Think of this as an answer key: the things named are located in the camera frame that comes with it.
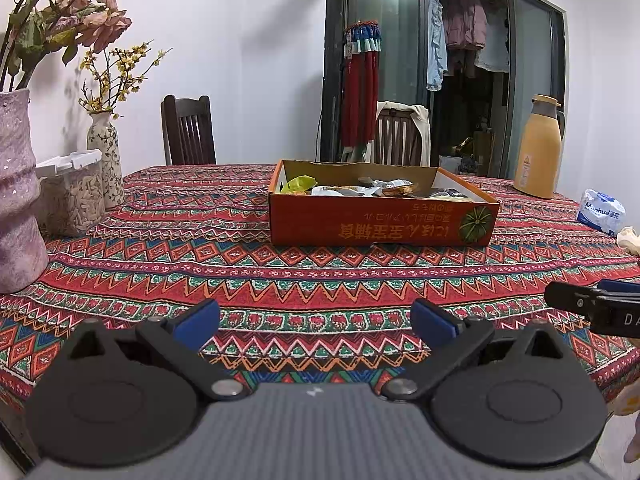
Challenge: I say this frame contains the pink hanging garment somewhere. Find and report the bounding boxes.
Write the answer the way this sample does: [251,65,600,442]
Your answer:
[445,0,488,51]

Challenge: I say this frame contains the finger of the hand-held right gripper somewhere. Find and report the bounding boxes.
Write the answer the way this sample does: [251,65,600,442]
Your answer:
[596,278,640,298]
[544,281,603,312]

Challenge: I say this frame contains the white hanging garment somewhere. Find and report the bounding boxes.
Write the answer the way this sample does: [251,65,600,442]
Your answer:
[474,7,511,73]

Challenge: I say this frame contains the clear seed container white lid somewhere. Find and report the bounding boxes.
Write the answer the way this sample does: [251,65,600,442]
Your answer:
[35,149,107,237]

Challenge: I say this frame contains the boxed heap of snack packets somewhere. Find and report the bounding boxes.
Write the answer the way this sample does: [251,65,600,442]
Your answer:
[279,174,476,203]

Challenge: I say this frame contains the dark wooden chair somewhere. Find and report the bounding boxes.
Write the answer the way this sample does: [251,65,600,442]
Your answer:
[161,94,217,167]

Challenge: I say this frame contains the white blue tissue pack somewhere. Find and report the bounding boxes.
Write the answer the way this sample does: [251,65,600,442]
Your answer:
[576,188,627,237]

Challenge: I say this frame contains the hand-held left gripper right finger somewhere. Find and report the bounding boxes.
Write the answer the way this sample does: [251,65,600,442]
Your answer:
[381,297,573,403]

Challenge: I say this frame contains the red patterned tablecloth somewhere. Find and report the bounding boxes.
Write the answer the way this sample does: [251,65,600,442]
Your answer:
[0,162,640,411]

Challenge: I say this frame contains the yellow blossom branches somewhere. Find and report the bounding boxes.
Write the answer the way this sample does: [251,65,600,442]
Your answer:
[79,40,173,116]

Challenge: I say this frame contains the orange cardboard box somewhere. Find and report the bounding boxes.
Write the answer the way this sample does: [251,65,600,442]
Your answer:
[268,160,501,247]

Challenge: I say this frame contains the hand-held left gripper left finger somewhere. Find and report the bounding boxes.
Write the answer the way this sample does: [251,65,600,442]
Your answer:
[62,298,253,403]

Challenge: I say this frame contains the red hanging tassel decoration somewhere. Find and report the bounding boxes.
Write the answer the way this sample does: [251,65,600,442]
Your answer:
[341,20,383,148]

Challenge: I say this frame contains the yellow thermos jug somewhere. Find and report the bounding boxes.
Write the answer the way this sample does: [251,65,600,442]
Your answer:
[513,94,566,199]

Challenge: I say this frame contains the black framed glass sliding door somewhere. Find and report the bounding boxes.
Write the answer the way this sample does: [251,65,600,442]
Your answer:
[320,0,570,181]

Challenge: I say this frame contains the pink artificial flowers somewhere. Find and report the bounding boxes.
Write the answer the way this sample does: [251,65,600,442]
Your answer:
[0,0,146,93]

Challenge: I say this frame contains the floral patterned vase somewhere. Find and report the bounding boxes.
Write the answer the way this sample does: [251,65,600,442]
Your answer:
[86,112,126,208]

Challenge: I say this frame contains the pink textured vase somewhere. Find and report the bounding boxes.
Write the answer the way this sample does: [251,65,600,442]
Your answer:
[0,89,50,295]

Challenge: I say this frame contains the crumpled tissue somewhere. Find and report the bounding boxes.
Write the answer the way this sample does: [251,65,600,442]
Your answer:
[616,226,640,257]

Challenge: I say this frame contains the light blue hanging shirt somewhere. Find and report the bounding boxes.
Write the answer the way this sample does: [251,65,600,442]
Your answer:
[426,0,448,92]

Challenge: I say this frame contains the wooden chair with garment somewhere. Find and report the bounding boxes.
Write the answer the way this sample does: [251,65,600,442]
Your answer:
[375,101,431,167]

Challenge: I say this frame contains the brown cardboard carton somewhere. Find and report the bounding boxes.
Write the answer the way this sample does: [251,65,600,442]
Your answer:
[472,130,493,176]

